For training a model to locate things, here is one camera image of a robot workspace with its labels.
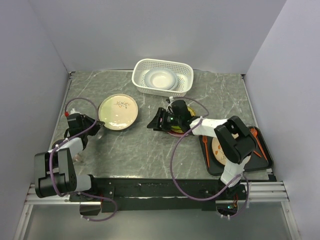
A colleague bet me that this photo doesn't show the yellow woven plate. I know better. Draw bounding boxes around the yellow woven plate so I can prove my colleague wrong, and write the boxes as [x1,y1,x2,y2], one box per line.
[171,106,196,134]

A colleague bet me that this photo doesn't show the white scalloped deep plate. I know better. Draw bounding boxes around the white scalloped deep plate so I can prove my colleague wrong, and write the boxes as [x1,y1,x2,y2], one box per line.
[144,69,180,91]

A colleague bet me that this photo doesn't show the orange plastic spoon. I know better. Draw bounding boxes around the orange plastic spoon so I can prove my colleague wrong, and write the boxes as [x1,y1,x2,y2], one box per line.
[250,129,268,160]

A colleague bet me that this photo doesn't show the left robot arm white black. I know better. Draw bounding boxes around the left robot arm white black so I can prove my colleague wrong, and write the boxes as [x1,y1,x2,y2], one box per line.
[34,112,105,201]

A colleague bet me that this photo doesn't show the orange plastic fork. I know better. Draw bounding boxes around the orange plastic fork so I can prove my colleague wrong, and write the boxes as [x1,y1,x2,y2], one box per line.
[202,135,210,168]

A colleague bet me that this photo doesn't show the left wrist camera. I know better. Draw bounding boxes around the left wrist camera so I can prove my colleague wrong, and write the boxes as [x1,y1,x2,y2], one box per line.
[64,108,81,122]

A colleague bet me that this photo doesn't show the black plastic tray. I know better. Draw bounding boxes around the black plastic tray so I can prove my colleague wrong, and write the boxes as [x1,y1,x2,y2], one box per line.
[198,127,274,176]

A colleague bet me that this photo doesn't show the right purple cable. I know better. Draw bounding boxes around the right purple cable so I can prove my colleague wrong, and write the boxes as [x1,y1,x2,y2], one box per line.
[170,96,251,218]

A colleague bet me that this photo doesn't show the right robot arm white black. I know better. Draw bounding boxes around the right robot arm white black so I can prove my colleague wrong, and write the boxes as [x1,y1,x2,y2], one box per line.
[147,99,256,199]

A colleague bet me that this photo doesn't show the peach plate with bird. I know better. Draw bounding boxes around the peach plate with bird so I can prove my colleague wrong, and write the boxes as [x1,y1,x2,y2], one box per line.
[211,132,251,166]

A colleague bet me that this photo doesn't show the white perforated plastic basket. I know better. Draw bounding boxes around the white perforated plastic basket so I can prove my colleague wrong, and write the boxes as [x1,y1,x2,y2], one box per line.
[131,58,194,97]

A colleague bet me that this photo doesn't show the clear plastic cup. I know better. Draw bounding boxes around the clear plastic cup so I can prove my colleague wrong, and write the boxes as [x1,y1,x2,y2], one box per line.
[246,124,255,131]

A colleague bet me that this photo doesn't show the black base frame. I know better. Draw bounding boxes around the black base frame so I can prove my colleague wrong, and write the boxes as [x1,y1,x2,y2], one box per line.
[69,178,247,213]

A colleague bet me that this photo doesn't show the cream plate with branch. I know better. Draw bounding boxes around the cream plate with branch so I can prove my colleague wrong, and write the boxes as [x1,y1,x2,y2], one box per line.
[98,93,139,131]

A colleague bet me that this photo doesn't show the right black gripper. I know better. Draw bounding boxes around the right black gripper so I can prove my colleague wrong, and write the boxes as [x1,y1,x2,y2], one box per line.
[147,107,182,133]

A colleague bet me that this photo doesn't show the pink plate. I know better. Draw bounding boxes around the pink plate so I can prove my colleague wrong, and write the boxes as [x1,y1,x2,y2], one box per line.
[168,130,184,137]

